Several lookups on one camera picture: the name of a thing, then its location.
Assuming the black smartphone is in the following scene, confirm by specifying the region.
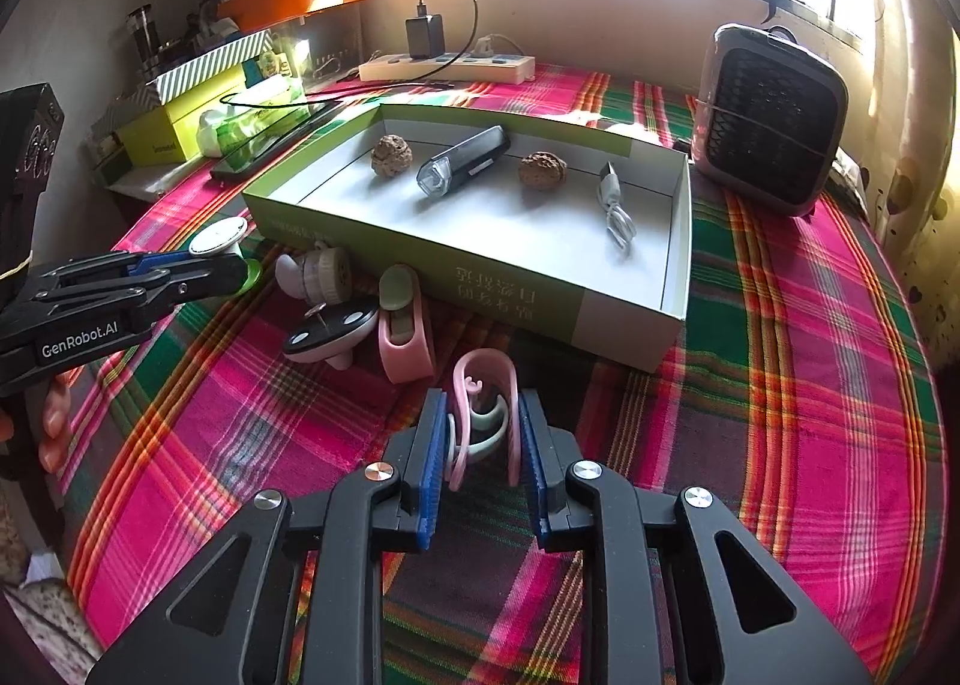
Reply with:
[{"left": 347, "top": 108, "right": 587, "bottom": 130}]
[{"left": 210, "top": 101, "right": 353, "bottom": 182}]

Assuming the pink and green folding holder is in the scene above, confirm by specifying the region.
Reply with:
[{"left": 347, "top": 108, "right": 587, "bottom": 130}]
[{"left": 442, "top": 349, "right": 524, "bottom": 487}]

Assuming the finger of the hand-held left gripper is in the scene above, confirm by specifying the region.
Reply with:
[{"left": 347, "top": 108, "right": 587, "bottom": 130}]
[
  {"left": 34, "top": 250, "right": 192, "bottom": 300},
  {"left": 34, "top": 256, "right": 250, "bottom": 335}
]

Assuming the black silver lighter device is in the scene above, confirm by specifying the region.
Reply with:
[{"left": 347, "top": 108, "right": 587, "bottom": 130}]
[{"left": 416, "top": 125, "right": 511, "bottom": 198}]

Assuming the white patterned cloth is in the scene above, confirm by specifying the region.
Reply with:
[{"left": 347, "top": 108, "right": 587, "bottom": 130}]
[{"left": 829, "top": 148, "right": 871, "bottom": 206}]

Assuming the green and white round spool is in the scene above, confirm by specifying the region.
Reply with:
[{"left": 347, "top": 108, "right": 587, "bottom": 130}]
[{"left": 187, "top": 218, "right": 262, "bottom": 296}]

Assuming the striped gift box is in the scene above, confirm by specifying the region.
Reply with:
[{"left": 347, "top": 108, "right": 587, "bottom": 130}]
[{"left": 144, "top": 28, "right": 275, "bottom": 107}]

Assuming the metal cup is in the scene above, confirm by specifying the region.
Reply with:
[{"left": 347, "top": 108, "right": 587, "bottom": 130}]
[{"left": 126, "top": 4, "right": 158, "bottom": 71}]

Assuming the yellow-green box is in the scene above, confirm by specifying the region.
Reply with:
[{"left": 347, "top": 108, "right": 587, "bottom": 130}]
[{"left": 112, "top": 65, "right": 256, "bottom": 168}]

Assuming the thin black cable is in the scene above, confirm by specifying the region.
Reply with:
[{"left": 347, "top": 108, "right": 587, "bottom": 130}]
[{"left": 219, "top": 79, "right": 458, "bottom": 110}]

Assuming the black and white oval gadget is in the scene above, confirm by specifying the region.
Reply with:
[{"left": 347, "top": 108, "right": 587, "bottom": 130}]
[{"left": 283, "top": 300, "right": 381, "bottom": 365}]

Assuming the wide brown walnut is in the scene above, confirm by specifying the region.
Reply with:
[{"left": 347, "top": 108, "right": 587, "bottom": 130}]
[{"left": 520, "top": 152, "right": 569, "bottom": 192}]

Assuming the white power strip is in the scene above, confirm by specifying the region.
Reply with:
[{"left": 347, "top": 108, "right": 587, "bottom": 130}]
[{"left": 358, "top": 52, "right": 536, "bottom": 86}]

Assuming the black charger cable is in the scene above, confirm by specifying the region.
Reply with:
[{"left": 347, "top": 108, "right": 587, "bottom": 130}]
[{"left": 417, "top": 0, "right": 479, "bottom": 59}]

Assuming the round knobby brown walnut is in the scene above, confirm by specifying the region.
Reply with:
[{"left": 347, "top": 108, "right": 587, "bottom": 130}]
[{"left": 372, "top": 134, "right": 414, "bottom": 180}]

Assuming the white usb cable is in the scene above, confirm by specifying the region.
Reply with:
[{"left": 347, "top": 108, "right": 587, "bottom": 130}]
[{"left": 596, "top": 161, "right": 637, "bottom": 258}]

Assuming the person's left hand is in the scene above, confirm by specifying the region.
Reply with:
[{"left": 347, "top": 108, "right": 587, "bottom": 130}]
[{"left": 37, "top": 381, "right": 76, "bottom": 474}]

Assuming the grey desktop fan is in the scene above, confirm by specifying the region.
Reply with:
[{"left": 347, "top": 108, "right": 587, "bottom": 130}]
[{"left": 690, "top": 22, "right": 850, "bottom": 218}]

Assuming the black charger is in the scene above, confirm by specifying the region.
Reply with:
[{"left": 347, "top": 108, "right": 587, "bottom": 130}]
[{"left": 405, "top": 16, "right": 446, "bottom": 62}]

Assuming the green wipes pack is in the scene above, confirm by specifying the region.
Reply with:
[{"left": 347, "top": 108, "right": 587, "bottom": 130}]
[{"left": 196, "top": 101, "right": 301, "bottom": 157}]

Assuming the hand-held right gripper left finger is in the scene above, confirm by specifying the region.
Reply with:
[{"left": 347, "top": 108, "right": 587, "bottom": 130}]
[{"left": 84, "top": 388, "right": 451, "bottom": 685}]

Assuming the green and white cardboard box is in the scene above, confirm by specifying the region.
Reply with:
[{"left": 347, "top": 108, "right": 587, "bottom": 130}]
[{"left": 241, "top": 103, "right": 692, "bottom": 372}]

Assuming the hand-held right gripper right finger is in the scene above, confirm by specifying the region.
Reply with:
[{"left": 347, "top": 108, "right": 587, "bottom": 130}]
[{"left": 517, "top": 388, "right": 875, "bottom": 685}]

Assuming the heart patterned curtain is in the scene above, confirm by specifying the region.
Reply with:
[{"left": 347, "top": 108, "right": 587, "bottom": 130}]
[{"left": 862, "top": 0, "right": 960, "bottom": 371}]

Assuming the white ribbed jar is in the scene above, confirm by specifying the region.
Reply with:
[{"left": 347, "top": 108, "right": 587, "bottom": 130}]
[{"left": 300, "top": 246, "right": 353, "bottom": 307}]

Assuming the pink clip holder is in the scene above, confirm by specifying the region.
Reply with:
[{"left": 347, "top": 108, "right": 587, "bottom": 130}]
[{"left": 377, "top": 264, "right": 437, "bottom": 384}]

